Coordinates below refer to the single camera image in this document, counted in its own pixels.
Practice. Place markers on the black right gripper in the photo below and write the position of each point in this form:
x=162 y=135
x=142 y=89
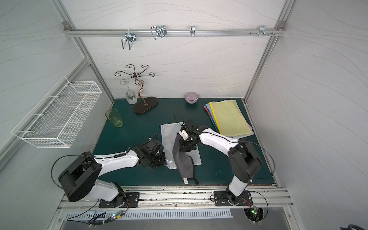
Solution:
x=188 y=142

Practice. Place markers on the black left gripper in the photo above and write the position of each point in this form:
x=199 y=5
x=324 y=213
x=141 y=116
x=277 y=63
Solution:
x=158 y=160

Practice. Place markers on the teal mesh document bag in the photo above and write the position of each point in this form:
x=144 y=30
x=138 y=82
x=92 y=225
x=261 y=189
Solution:
x=209 y=112

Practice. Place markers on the grey blue microfibre cloth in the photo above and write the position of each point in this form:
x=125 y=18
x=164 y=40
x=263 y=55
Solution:
x=184 y=163

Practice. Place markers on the yellow mesh document bag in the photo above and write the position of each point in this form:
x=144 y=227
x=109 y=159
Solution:
x=229 y=119

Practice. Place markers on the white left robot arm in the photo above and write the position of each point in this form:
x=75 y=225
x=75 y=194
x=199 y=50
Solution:
x=81 y=177

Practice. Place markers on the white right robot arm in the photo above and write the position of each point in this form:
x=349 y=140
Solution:
x=244 y=159

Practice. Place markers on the lilac ceramic bowl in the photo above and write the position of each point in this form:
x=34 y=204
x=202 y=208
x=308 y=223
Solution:
x=191 y=97

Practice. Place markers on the dark oval stand base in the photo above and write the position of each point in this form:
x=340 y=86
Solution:
x=147 y=103

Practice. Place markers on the green plastic cup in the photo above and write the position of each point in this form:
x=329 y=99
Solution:
x=114 y=117

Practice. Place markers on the hanging wine glass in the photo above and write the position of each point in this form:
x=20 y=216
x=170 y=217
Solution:
x=130 y=95

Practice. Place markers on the white vent strip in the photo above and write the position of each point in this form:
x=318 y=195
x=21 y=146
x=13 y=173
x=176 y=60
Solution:
x=153 y=214

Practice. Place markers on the metal hook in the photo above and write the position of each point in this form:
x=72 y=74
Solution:
x=158 y=31
x=192 y=31
x=262 y=32
x=128 y=41

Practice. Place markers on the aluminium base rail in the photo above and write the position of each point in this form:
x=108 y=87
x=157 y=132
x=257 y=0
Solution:
x=198 y=197

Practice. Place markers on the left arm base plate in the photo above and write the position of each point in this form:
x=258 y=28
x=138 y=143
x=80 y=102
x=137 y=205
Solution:
x=128 y=200

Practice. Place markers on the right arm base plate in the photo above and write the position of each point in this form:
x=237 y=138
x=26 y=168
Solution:
x=227 y=199

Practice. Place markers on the white wire basket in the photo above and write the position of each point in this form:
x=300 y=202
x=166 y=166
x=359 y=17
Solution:
x=55 y=121

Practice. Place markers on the aluminium top cross rail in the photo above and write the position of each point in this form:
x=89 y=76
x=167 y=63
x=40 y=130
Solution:
x=170 y=32

